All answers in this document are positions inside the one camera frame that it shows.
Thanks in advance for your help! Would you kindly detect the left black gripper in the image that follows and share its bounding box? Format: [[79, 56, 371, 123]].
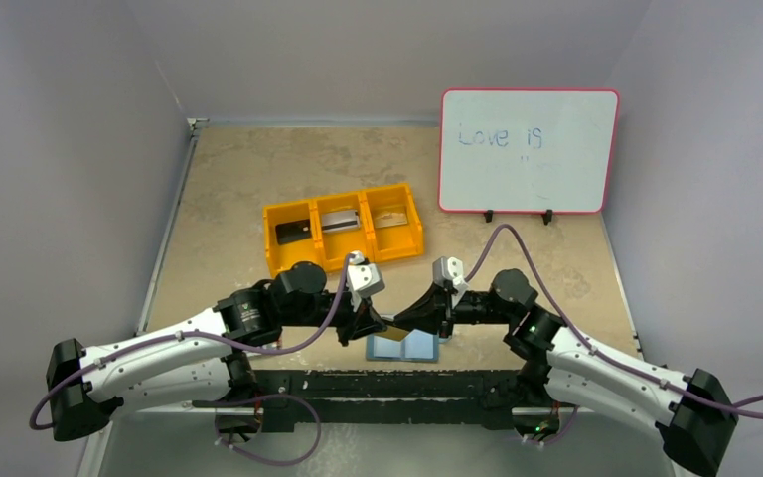
[[282, 286, 387, 345]]

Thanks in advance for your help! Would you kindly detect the blue card holder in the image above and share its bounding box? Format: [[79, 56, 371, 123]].
[[365, 330, 440, 363]]

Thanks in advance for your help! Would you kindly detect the gold magnetic stripe card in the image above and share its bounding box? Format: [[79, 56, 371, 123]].
[[373, 213, 408, 229]]

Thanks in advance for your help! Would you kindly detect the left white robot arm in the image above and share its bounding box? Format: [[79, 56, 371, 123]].
[[41, 254, 386, 442]]

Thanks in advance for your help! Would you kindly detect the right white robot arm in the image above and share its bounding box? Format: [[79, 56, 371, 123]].
[[393, 269, 738, 476]]

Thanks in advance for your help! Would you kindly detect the silver card in bin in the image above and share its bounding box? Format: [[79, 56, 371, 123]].
[[320, 209, 361, 234]]

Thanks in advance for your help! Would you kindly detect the gold card in bin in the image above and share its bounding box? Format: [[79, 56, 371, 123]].
[[373, 206, 406, 221]]

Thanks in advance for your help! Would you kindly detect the black card in bin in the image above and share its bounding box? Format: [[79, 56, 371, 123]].
[[274, 219, 312, 245]]

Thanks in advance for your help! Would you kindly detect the right yellow bin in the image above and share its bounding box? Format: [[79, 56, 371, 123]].
[[364, 183, 425, 262]]

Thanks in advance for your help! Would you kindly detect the yellow bin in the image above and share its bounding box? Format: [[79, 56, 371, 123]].
[[314, 192, 374, 272], [262, 200, 322, 277], [364, 183, 425, 262]]

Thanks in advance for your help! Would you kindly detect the middle yellow bin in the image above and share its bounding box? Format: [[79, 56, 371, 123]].
[[314, 192, 374, 272]]

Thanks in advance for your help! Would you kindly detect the left yellow bin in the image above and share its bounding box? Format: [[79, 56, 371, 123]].
[[262, 200, 322, 277]]

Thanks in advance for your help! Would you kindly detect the right whiteboard stand foot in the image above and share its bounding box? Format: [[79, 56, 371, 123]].
[[541, 209, 554, 226]]

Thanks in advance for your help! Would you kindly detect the pink framed whiteboard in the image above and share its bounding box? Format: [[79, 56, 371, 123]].
[[437, 87, 621, 214]]

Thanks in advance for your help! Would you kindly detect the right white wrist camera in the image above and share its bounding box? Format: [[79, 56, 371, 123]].
[[432, 256, 469, 298]]

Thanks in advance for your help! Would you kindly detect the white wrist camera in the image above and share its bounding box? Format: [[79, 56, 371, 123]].
[[432, 256, 469, 298], [347, 250, 385, 299]]

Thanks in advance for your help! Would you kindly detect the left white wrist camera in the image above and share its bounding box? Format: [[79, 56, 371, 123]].
[[347, 250, 385, 299]]

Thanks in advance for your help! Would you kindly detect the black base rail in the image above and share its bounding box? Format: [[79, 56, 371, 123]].
[[190, 368, 583, 432]]

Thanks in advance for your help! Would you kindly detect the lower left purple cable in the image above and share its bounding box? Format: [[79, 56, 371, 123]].
[[213, 392, 323, 467]]

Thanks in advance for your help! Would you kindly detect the purple cable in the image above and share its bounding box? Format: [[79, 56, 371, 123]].
[[213, 392, 323, 467], [29, 252, 360, 431], [463, 224, 763, 420], [520, 401, 585, 450]]

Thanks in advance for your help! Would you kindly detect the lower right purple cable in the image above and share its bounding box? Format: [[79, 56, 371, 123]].
[[520, 401, 585, 450]]

